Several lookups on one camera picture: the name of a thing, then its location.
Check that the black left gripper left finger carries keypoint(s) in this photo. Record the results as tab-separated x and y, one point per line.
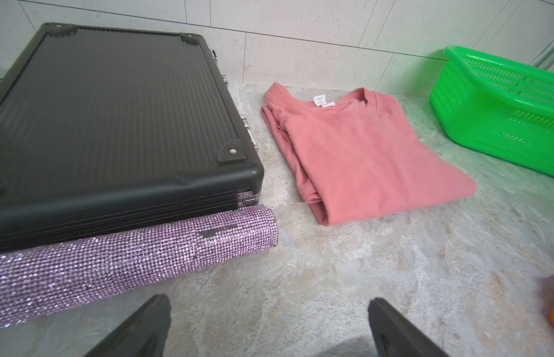
144	333

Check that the purple glitter roll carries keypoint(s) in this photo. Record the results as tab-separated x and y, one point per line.
49	279

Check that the pink folded t-shirt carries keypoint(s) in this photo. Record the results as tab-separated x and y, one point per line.
358	158

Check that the green plastic basket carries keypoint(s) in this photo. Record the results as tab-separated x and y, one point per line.
498	107

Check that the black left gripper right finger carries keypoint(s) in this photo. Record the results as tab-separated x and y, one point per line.
395	335

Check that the black hard case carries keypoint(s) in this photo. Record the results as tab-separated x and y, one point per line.
105	130

